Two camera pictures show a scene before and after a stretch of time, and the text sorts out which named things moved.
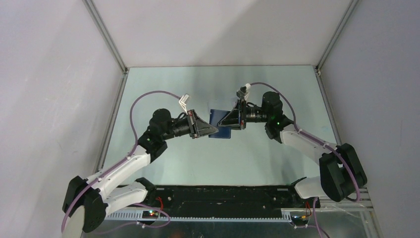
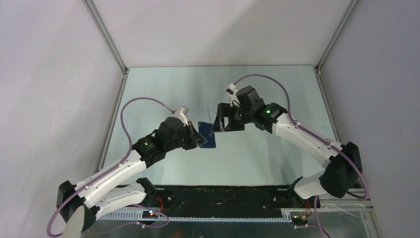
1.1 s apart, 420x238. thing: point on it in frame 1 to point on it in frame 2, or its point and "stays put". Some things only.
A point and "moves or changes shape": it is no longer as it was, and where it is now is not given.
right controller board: (299, 220) stays put
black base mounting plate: (226, 201) stays put
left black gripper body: (192, 127) to (188, 141)
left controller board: (150, 214) stays put
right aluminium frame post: (349, 12) stays put
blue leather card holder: (216, 116) moves or changes shape
